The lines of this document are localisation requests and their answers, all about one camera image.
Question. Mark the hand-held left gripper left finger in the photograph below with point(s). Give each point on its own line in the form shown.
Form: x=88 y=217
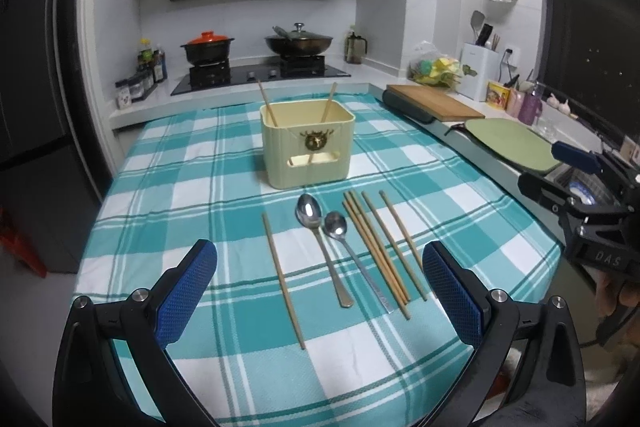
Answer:
x=186 y=292

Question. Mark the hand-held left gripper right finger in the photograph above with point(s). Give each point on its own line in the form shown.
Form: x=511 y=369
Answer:
x=454 y=294

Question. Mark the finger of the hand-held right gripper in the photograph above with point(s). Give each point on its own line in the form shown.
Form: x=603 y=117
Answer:
x=540 y=189
x=570 y=153

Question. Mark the wooden chopstick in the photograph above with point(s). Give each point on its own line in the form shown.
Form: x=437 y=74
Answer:
x=267 y=104
x=395 y=247
x=400 y=228
x=329 y=103
x=367 y=234
x=282 y=279
x=385 y=278
x=364 y=213

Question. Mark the small steel spoon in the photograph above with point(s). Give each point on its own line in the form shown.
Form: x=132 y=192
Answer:
x=336 y=225

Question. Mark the large steel spoon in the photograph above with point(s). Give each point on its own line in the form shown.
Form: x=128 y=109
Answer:
x=308 y=209

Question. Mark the cream utensil holder box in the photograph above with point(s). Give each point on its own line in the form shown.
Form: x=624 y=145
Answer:
x=285 y=147

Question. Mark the person's right hand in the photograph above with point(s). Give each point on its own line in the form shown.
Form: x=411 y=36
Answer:
x=606 y=294

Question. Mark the drinking glass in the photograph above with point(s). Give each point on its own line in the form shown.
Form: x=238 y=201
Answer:
x=547 y=128

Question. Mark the blue white dish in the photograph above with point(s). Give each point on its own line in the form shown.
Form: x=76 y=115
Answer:
x=585 y=193

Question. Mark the garlic bulbs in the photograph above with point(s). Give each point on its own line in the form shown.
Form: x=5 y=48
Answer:
x=561 y=104

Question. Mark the green cutting board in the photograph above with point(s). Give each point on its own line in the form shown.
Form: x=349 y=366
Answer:
x=510 y=142

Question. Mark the purple bottle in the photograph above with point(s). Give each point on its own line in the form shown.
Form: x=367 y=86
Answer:
x=530 y=107

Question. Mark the pink cup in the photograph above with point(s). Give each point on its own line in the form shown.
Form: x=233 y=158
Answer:
x=515 y=104

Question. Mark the yellow box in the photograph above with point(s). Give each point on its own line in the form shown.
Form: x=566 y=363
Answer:
x=497 y=96

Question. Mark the teal checked tablecloth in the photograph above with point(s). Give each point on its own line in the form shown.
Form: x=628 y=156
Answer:
x=200 y=187

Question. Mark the dark window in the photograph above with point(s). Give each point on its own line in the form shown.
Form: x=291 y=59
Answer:
x=590 y=32

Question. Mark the white knife block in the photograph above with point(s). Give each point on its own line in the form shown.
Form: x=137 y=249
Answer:
x=477 y=72

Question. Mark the wooden cutting board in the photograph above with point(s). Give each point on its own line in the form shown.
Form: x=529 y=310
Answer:
x=435 y=103

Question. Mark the black kitchen utensil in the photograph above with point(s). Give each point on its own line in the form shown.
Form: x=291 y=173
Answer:
x=486 y=34

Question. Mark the plastic bag of sponges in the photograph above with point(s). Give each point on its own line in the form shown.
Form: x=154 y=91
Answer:
x=435 y=67

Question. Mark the grey spatula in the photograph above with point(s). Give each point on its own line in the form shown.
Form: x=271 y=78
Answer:
x=477 y=21

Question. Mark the black-lidded spice jar set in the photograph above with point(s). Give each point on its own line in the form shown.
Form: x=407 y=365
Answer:
x=131 y=92

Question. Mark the black gas hob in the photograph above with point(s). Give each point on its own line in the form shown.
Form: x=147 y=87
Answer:
x=250 y=76

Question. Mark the dark sauce bottle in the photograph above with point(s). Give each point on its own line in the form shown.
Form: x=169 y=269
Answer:
x=159 y=64

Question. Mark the yellow-capped sauce bottle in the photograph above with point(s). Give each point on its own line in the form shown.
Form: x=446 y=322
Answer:
x=145 y=57

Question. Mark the black pot with orange lid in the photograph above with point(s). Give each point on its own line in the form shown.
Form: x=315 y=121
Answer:
x=207 y=52

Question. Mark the dark refrigerator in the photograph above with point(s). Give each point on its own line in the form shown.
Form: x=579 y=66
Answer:
x=30 y=107

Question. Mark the wok with glass lid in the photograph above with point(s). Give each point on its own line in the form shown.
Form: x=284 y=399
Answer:
x=300 y=42

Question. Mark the wall socket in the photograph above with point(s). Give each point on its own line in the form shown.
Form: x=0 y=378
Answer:
x=511 y=54

